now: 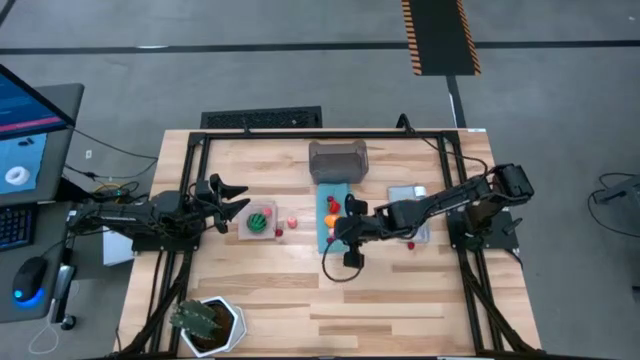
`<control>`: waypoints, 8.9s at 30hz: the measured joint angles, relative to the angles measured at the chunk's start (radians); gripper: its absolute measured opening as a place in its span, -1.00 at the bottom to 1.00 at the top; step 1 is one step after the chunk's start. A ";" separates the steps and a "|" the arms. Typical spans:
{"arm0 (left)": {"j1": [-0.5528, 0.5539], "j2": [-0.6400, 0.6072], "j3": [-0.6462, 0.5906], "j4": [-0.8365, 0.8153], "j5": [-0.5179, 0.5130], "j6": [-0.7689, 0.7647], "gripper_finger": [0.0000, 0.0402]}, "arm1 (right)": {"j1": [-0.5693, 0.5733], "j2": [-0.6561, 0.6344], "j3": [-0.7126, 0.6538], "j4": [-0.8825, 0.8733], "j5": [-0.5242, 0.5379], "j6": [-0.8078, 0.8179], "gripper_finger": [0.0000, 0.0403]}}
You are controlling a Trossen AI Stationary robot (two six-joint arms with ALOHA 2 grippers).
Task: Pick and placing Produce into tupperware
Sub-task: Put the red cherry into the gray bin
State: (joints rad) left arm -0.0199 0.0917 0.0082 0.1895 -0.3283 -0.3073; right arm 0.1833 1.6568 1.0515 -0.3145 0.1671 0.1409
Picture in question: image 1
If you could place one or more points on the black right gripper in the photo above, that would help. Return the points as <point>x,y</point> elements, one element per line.
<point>356,227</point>

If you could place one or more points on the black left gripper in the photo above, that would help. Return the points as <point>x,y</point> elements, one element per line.
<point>220,226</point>

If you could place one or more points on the red strawberry toy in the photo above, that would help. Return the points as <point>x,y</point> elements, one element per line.
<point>334,206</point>

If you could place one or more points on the green striped watermelon toy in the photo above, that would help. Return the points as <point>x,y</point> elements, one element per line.
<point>256,222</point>

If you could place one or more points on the small pink peach toy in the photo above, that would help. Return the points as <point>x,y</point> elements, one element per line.
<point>267,212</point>

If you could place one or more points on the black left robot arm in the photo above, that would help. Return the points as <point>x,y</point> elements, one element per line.
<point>125,217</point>

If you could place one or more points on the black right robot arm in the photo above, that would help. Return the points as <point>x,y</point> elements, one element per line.
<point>450,197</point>

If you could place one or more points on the clear grey tupperware container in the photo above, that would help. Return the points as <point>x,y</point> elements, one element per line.
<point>337,162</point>

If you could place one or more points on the clear left tray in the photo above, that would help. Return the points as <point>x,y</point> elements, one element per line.
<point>245,232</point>

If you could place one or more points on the blue tray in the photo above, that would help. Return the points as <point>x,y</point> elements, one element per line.
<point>324,197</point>

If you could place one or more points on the black perforated floor panel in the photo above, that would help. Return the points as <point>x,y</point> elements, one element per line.
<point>260,118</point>

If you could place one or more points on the green succulent plant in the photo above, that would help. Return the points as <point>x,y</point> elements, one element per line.
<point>197,317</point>

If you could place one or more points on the white box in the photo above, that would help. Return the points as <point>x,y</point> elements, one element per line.
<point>117,252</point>

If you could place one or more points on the white hexagonal plant pot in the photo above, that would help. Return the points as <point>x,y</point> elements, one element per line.
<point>235,325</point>

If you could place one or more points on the grey desk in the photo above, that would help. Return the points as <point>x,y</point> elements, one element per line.
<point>62,150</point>

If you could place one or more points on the grey black desk device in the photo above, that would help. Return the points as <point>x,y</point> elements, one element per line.
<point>62,282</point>

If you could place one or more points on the computer monitor with blue screen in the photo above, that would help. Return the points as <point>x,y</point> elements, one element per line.
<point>20,165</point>

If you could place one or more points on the black computer mouse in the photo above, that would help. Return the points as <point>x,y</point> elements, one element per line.
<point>30,277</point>

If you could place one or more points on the black backlit keyboard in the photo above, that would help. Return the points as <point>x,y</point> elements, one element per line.
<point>15,227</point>

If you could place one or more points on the black hazard striped floor mat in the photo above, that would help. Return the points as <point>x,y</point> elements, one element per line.
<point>440,35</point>

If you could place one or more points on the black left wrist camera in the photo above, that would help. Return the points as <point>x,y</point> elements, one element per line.
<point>202,190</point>

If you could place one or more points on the black aluminium table frame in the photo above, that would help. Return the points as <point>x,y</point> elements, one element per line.
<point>325,135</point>

